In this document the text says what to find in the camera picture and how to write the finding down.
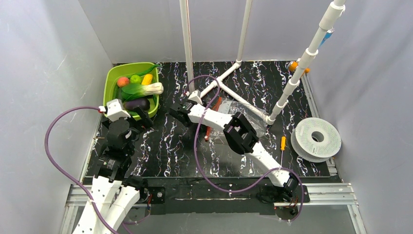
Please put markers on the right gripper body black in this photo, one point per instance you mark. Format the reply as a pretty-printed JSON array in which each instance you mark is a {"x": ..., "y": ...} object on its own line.
[{"x": 180, "y": 113}]

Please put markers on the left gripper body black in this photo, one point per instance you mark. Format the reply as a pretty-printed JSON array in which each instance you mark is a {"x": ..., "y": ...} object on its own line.
[{"x": 136, "y": 117}]

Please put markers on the toy bok choy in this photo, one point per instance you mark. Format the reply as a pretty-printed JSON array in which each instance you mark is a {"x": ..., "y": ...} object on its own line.
[{"x": 134, "y": 90}]

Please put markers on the clear zip bag orange zipper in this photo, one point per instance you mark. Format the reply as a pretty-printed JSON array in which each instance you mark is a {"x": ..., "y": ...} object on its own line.
[{"x": 227, "y": 106}]

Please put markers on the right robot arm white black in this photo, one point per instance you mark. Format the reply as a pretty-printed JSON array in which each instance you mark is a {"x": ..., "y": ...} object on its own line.
[{"x": 242, "y": 139}]

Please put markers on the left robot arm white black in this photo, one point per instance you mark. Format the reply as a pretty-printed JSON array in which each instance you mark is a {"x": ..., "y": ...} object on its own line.
[{"x": 113, "y": 191}]

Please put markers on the toy purple eggplant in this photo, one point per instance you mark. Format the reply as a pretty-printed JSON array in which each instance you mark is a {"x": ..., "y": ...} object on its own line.
[{"x": 141, "y": 102}]

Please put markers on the toy yellow corn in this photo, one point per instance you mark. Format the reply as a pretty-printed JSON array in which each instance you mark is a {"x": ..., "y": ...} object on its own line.
[{"x": 147, "y": 79}]

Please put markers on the toy green lime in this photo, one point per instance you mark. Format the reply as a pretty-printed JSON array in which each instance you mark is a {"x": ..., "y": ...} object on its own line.
[{"x": 136, "y": 79}]

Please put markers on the toy peach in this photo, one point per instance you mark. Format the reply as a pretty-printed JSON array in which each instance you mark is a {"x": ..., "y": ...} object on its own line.
[{"x": 122, "y": 82}]

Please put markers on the toy green chili pepper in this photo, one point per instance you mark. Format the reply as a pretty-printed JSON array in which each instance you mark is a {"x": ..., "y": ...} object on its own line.
[{"x": 144, "y": 72}]

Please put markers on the green plastic basin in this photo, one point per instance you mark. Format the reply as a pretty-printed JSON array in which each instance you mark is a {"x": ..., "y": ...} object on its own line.
[{"x": 128, "y": 69}]

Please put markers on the black marble pattern mat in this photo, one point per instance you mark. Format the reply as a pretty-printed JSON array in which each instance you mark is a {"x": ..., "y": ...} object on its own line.
[{"x": 166, "y": 150}]

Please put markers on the orange clamp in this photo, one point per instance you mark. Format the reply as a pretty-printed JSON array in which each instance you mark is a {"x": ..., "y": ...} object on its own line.
[{"x": 293, "y": 65}]

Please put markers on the white filament spool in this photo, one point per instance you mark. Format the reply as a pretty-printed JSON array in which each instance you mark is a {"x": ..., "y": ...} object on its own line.
[{"x": 315, "y": 140}]

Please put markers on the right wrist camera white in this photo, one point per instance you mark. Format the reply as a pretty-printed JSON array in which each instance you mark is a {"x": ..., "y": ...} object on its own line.
[{"x": 196, "y": 97}]

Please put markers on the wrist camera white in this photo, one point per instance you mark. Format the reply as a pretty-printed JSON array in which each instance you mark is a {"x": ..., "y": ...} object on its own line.
[
  {"x": 115, "y": 110},
  {"x": 196, "y": 97}
]

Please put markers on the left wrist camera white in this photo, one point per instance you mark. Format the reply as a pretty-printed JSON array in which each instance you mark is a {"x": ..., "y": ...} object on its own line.
[{"x": 115, "y": 110}]

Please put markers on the yellow handle screwdriver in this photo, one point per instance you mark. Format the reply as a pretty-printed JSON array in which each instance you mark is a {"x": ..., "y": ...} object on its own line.
[{"x": 282, "y": 148}]

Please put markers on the aluminium rail frame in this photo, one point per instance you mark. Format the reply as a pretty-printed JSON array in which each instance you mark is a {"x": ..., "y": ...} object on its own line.
[{"x": 197, "y": 195}]

